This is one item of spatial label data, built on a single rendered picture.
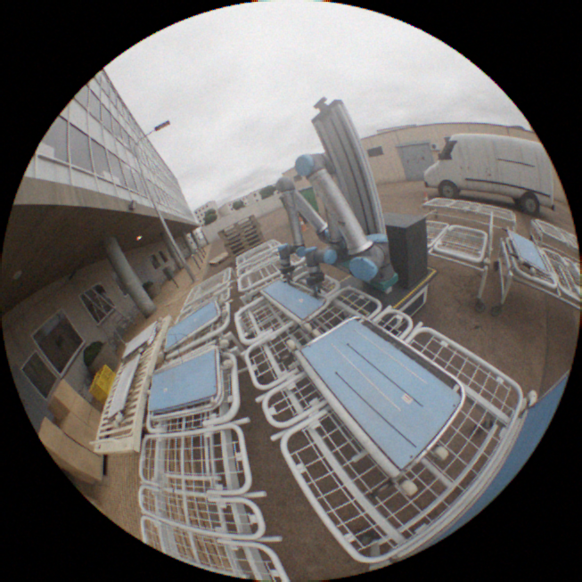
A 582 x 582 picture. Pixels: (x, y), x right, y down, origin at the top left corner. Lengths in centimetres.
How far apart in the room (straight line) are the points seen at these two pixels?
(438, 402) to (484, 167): 708
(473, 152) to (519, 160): 175
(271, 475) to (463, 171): 794
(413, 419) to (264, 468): 102
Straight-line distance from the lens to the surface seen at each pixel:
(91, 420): 357
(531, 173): 773
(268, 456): 138
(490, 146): 746
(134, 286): 680
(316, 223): 153
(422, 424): 69
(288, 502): 134
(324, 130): 144
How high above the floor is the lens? 122
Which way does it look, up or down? 29 degrees down
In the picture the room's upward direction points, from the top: 24 degrees counter-clockwise
